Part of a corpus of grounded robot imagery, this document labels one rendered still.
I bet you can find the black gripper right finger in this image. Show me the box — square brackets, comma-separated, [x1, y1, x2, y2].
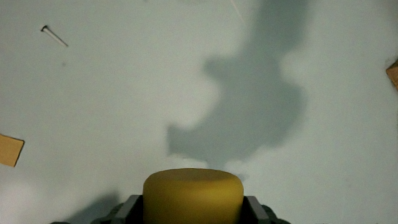
[243, 196, 291, 224]

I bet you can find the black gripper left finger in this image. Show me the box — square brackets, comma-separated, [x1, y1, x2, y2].
[90, 195, 143, 224]

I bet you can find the yellow door knob with grey spindle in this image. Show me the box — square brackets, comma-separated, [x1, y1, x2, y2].
[142, 168, 244, 224]

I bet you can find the silver wood screw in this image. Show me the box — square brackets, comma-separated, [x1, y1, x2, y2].
[39, 23, 67, 48]

